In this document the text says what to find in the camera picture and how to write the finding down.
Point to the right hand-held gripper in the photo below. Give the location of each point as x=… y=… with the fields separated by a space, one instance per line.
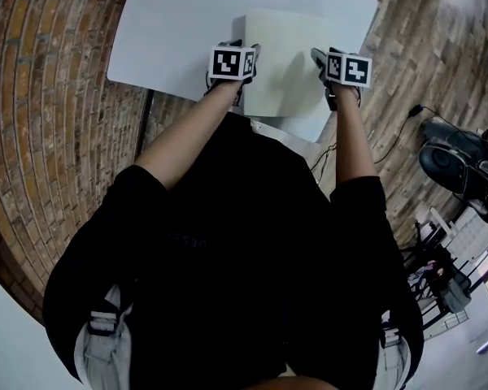
x=354 y=69

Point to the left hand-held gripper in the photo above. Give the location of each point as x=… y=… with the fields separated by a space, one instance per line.
x=227 y=63

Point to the pale yellow foam sheet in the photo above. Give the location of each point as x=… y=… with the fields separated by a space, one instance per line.
x=284 y=35

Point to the person's right forearm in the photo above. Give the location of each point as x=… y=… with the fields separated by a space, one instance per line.
x=351 y=144

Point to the person's left forearm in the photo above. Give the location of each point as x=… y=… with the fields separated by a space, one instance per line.
x=187 y=140

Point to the white square table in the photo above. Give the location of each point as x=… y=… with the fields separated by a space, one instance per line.
x=175 y=27

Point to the person's black shirt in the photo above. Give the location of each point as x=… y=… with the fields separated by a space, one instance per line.
x=236 y=258

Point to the black metal rack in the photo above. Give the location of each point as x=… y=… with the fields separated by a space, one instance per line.
x=439 y=287

